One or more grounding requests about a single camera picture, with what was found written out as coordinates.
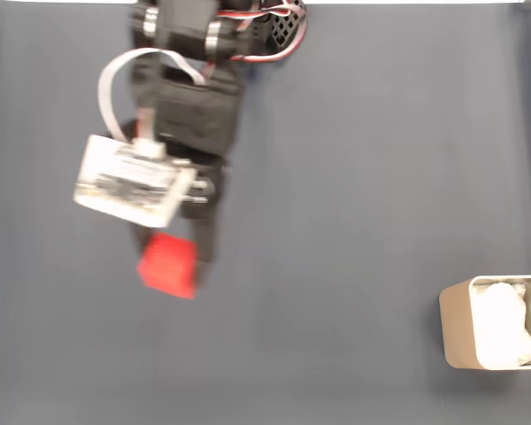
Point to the red cube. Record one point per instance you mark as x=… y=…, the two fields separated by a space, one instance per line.
x=168 y=265

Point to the white crumpled cloth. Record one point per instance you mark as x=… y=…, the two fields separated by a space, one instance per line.
x=500 y=323

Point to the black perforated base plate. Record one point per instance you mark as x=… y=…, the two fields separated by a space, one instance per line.
x=283 y=28

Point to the beige rounded box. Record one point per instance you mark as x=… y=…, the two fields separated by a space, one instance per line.
x=456 y=327

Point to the white camera circuit board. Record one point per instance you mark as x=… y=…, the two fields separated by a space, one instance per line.
x=128 y=181

